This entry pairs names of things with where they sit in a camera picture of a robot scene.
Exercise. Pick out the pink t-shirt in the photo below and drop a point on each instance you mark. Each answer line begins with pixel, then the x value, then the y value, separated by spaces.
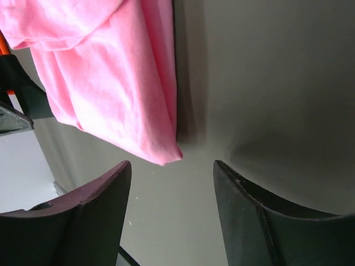
pixel 108 68

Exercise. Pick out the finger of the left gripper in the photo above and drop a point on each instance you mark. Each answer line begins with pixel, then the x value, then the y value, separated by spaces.
pixel 22 101

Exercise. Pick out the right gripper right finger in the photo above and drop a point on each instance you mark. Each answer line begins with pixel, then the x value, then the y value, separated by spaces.
pixel 262 228

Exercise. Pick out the folded orange t-shirt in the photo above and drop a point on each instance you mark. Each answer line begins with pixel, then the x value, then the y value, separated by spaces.
pixel 3 47

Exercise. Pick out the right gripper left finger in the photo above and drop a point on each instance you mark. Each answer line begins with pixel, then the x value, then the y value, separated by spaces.
pixel 81 227

